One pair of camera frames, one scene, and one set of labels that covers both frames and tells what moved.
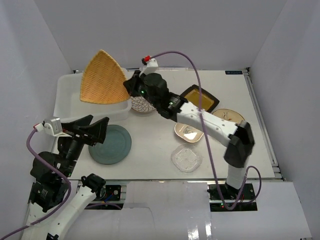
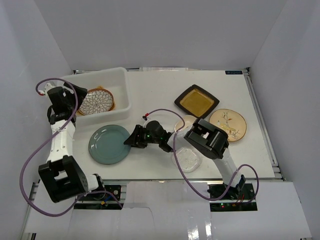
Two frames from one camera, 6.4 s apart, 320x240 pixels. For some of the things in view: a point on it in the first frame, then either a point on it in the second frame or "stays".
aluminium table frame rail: [278, 176] stays
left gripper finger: [81, 122] -> [81, 92]
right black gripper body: [138, 88] -> [148, 139]
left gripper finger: [95, 132] -> [80, 99]
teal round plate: [115, 148] stays
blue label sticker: [233, 72] stays
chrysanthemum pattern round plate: [139, 104] -> [96, 101]
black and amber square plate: [191, 95] stays
